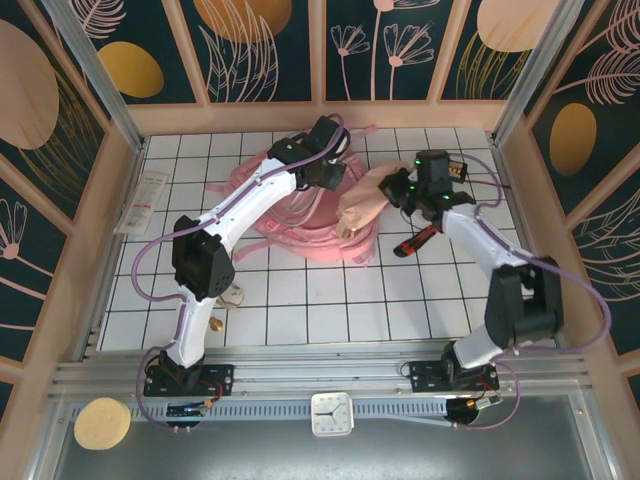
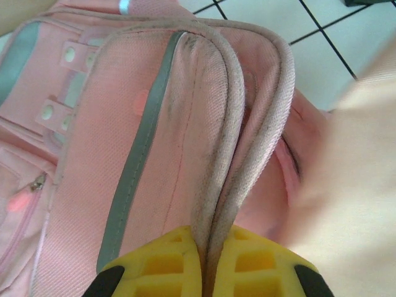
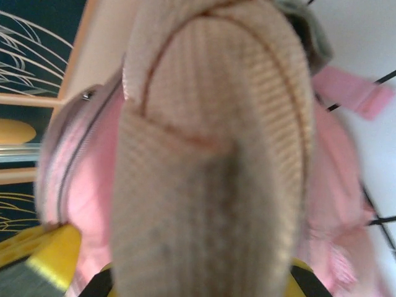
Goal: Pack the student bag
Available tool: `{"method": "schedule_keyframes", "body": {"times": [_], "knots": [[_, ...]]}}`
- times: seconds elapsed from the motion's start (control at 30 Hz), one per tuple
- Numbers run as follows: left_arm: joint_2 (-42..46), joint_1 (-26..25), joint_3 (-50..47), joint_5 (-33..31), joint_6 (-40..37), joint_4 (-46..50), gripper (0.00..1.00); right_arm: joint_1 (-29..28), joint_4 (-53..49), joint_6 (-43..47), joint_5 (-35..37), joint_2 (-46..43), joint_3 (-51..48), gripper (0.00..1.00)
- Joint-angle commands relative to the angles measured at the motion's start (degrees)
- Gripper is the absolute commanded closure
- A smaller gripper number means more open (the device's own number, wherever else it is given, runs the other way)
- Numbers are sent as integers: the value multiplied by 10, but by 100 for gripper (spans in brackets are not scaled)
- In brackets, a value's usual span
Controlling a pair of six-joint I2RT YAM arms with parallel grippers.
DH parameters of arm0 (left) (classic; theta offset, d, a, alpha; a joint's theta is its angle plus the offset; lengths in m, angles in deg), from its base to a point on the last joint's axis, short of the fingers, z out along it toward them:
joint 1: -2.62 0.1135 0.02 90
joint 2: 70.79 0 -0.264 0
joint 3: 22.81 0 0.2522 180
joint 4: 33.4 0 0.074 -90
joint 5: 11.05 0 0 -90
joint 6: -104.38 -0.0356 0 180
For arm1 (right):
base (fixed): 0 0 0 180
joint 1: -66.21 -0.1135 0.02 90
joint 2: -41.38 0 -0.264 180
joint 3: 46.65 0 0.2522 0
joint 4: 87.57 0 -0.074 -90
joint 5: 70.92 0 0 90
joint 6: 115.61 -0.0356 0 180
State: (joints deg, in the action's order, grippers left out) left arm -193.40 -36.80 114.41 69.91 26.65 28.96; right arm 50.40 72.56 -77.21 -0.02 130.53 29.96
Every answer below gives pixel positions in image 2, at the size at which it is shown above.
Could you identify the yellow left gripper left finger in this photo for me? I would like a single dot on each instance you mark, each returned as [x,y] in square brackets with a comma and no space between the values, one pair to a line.
[154,272]

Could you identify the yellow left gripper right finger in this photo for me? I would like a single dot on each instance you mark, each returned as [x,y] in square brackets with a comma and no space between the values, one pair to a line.
[263,272]

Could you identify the beige pink soft case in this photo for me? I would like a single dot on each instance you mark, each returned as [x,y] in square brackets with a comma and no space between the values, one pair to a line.
[355,185]

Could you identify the pink school backpack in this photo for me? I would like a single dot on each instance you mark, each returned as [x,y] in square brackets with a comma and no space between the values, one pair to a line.
[123,123]

